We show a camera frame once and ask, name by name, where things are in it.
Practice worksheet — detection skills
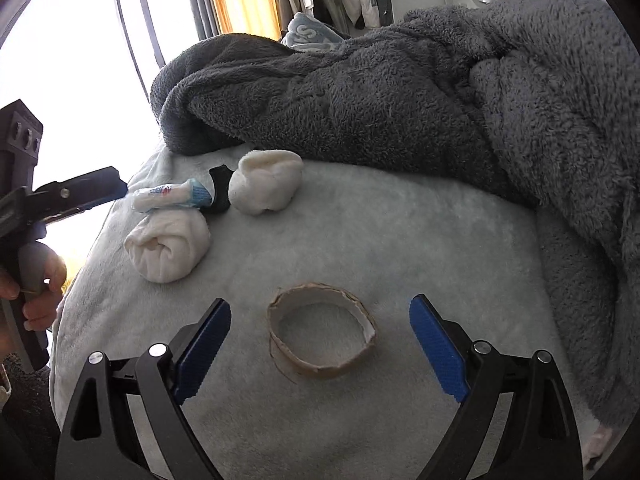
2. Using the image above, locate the cardboard tape core ring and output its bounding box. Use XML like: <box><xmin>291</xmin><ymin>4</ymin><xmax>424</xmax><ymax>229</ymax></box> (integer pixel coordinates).
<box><xmin>266</xmin><ymin>282</ymin><xmax>378</xmax><ymax>378</ymax></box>

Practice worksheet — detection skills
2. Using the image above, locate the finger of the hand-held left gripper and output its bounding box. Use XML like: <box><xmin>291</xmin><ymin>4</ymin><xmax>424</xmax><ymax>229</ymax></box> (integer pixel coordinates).
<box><xmin>31</xmin><ymin>192</ymin><xmax>126</xmax><ymax>226</ymax></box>
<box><xmin>32</xmin><ymin>166</ymin><xmax>129</xmax><ymax>206</ymax></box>

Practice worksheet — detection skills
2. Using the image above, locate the bed with white sheet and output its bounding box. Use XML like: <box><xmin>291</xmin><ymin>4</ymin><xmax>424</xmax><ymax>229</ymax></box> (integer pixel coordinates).
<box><xmin>50</xmin><ymin>147</ymin><xmax>606</xmax><ymax>480</ymax></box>

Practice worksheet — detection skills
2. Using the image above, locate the blue patterned duvet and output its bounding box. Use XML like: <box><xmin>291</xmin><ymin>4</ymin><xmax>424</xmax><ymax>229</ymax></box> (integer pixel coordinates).
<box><xmin>280</xmin><ymin>11</ymin><xmax>351</xmax><ymax>53</ymax></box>

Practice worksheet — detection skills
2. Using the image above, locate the person's left hand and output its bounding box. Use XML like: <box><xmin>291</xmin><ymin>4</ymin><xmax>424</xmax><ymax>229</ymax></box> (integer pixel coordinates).
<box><xmin>0</xmin><ymin>252</ymin><xmax>68</xmax><ymax>332</ymax></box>

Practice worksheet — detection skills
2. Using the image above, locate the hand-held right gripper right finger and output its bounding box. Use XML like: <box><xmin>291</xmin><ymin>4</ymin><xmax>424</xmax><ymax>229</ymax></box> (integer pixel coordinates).
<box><xmin>409</xmin><ymin>294</ymin><xmax>585</xmax><ymax>480</ymax></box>

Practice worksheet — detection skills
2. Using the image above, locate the white tube with blue cap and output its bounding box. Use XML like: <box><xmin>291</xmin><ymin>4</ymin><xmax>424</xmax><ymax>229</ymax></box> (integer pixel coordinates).
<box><xmin>131</xmin><ymin>178</ymin><xmax>213</xmax><ymax>213</ymax></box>

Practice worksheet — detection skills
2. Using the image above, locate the white sock ball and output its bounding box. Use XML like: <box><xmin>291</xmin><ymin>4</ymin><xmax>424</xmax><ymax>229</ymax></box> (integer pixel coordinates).
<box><xmin>227</xmin><ymin>150</ymin><xmax>305</xmax><ymax>216</ymax></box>
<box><xmin>123</xmin><ymin>210</ymin><xmax>212</xmax><ymax>283</ymax></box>

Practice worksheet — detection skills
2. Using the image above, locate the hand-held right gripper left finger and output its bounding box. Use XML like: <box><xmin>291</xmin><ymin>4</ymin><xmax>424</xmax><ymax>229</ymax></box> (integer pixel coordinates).
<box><xmin>56</xmin><ymin>297</ymin><xmax>232</xmax><ymax>480</ymax></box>

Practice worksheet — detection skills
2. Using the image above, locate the dark grey fleece blanket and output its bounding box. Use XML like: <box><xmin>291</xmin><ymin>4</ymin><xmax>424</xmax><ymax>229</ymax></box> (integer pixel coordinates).
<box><xmin>150</xmin><ymin>0</ymin><xmax>640</xmax><ymax>441</ymax></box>

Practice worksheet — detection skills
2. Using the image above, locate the pale pink cloth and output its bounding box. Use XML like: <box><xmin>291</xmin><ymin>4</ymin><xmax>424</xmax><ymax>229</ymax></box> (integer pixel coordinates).
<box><xmin>582</xmin><ymin>425</ymin><xmax>613</xmax><ymax>461</ymax></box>

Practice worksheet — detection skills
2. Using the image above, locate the black framed window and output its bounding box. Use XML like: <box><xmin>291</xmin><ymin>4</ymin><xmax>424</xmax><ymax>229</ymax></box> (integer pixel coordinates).
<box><xmin>107</xmin><ymin>0</ymin><xmax>201</xmax><ymax>71</ymax></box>

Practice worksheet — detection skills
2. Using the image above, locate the small black object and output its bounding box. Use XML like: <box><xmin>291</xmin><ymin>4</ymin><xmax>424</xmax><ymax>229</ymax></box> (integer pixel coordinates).
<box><xmin>207</xmin><ymin>164</ymin><xmax>234</xmax><ymax>214</ymax></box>

